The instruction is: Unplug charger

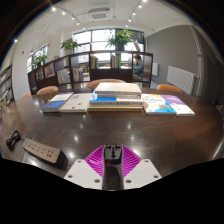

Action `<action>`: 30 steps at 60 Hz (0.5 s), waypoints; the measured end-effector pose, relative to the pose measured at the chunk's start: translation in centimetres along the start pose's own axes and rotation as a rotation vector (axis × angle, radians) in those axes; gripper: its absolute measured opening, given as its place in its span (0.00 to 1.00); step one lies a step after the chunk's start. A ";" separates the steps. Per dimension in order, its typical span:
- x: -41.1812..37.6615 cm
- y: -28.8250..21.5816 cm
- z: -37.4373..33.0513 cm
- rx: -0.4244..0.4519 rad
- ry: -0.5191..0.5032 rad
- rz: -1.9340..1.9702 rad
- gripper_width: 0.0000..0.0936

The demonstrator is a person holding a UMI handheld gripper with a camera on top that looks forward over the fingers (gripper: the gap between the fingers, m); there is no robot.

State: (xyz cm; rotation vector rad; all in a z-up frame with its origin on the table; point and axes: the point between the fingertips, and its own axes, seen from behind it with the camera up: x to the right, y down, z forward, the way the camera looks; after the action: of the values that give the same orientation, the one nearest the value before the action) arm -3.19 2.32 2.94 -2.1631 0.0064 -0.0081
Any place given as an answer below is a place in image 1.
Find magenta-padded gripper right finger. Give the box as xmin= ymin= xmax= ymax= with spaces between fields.
xmin=121 ymin=144 xmax=163 ymax=191

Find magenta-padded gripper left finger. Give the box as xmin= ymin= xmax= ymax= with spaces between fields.
xmin=63 ymin=144 xmax=106 ymax=191

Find black and grey power strip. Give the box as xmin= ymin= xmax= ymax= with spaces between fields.
xmin=21 ymin=137 xmax=69 ymax=170

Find colourful white picture book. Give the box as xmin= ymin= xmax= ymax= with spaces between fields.
xmin=141 ymin=93 xmax=177 ymax=116

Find large tan book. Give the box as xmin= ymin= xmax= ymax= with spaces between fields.
xmin=87 ymin=104 xmax=144 ymax=112

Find white flat book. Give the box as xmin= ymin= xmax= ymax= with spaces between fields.
xmin=59 ymin=92 xmax=94 ymax=113

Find dark blue book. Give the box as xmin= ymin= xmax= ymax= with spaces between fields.
xmin=41 ymin=91 xmax=75 ymax=114

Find large bright blue book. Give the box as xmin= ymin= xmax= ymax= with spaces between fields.
xmin=89 ymin=88 xmax=145 ymax=108

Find purple and white book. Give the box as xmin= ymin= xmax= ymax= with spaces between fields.
xmin=160 ymin=94 xmax=196 ymax=117

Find thick white book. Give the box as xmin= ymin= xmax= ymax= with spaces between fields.
xmin=94 ymin=82 xmax=143 ymax=100

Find row of orange chairs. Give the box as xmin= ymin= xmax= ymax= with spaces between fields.
xmin=21 ymin=78 xmax=184 ymax=99

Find dark low shelf unit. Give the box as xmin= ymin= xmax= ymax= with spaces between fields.
xmin=27 ymin=50 xmax=154 ymax=95

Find person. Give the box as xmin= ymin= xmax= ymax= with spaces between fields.
xmin=132 ymin=54 xmax=145 ymax=81

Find large green potted plant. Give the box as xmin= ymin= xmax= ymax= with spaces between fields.
xmin=106 ymin=29 xmax=134 ymax=51

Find ceiling air conditioner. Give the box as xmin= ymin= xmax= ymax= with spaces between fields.
xmin=87 ymin=7 xmax=111 ymax=22

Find ceiling track lights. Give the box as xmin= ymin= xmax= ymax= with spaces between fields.
xmin=13 ymin=0 xmax=149 ymax=43

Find black coiled power cable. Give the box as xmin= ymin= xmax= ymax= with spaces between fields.
xmin=5 ymin=129 xmax=24 ymax=152

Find white wall radiator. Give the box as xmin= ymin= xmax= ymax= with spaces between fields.
xmin=166 ymin=65 xmax=195 ymax=95

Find small white wall panel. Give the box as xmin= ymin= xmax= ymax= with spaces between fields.
xmin=151 ymin=62 xmax=160 ymax=77

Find tall wall bookshelf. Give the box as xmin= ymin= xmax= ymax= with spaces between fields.
xmin=0 ymin=64 xmax=15 ymax=116

